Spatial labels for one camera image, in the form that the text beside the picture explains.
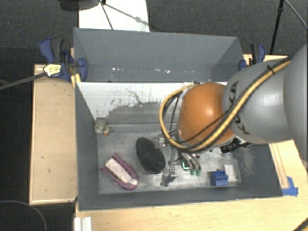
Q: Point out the grey metal bin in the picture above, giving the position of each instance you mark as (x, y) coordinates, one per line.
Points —
(149, 56)

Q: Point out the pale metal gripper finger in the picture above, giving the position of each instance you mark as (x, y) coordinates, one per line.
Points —
(165, 179)
(172, 172)

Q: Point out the clear plastic packet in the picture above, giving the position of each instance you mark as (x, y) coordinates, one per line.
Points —
(233, 172)

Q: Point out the blue block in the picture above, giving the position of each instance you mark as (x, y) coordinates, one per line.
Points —
(218, 178)

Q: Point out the black cylinder on white bracket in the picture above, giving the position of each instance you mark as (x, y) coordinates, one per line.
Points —
(229, 147)

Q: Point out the pale wood board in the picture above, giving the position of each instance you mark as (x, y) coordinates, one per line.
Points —
(54, 141)

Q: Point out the small grey toy animal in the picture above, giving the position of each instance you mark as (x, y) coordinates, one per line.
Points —
(101, 127)

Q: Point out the purple and white stapler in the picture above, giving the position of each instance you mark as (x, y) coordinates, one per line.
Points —
(120, 172)

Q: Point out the black oval brush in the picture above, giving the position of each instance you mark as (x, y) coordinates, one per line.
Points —
(150, 156)

